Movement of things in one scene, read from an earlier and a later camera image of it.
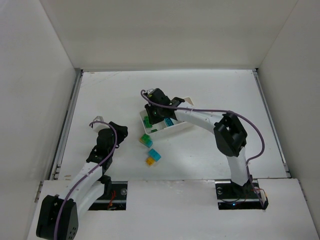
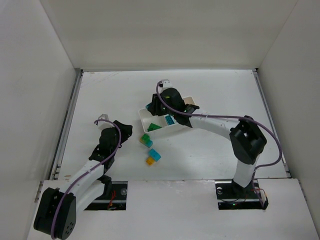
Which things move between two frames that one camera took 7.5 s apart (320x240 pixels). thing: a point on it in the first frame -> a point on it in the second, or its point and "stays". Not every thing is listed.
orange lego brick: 149,161 stays
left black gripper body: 119,129 stays
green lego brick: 146,122 -> 153,127
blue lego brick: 154,154 stays
